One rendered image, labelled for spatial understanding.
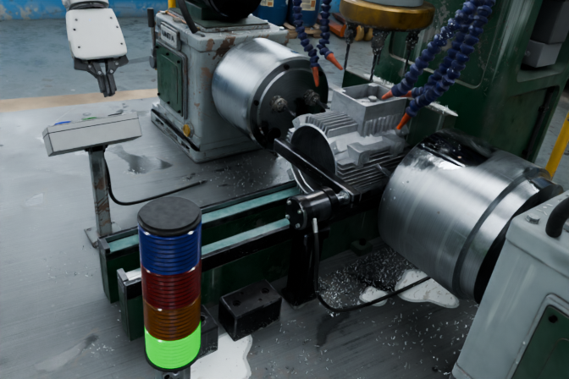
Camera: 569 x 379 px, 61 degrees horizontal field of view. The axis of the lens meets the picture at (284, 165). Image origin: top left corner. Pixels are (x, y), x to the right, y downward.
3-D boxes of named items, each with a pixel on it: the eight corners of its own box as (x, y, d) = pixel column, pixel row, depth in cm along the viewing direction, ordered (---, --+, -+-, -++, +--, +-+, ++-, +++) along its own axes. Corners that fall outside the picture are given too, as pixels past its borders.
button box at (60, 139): (133, 140, 104) (127, 116, 103) (143, 135, 98) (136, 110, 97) (47, 156, 94) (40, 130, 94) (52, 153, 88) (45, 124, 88)
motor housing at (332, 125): (345, 161, 122) (357, 90, 113) (400, 198, 109) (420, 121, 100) (280, 179, 111) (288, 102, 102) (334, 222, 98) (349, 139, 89)
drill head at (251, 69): (257, 100, 154) (263, 20, 142) (332, 148, 129) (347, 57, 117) (185, 112, 140) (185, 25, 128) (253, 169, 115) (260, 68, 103)
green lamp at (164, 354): (185, 320, 59) (185, 293, 57) (209, 355, 55) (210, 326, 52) (137, 341, 55) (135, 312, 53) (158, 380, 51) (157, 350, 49)
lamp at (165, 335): (185, 293, 57) (185, 263, 54) (210, 326, 52) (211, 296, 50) (135, 312, 53) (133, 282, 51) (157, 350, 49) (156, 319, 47)
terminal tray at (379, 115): (367, 111, 112) (372, 81, 109) (401, 129, 105) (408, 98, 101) (327, 119, 105) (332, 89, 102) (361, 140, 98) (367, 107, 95)
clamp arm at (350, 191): (361, 205, 90) (282, 148, 108) (363, 191, 89) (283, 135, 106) (347, 210, 88) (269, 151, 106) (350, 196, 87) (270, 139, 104)
